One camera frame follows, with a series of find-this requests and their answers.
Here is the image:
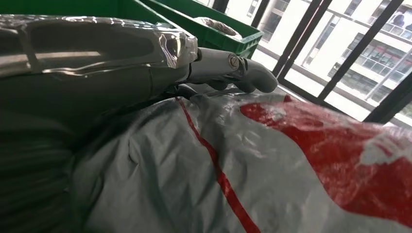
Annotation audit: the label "grey package with red print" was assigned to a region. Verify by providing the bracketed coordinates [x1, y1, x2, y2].
[68, 91, 412, 233]

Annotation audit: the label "green plastic crate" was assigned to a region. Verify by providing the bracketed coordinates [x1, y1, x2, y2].
[0, 0, 176, 30]
[140, 0, 265, 60]

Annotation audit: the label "grey bagged parcel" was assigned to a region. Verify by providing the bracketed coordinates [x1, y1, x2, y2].
[193, 16, 242, 41]

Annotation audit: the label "ribbed grey left arm sleeve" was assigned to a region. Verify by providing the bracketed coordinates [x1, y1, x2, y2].
[0, 107, 80, 233]

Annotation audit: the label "black window frame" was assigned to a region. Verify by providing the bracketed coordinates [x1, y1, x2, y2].
[210, 0, 412, 125]

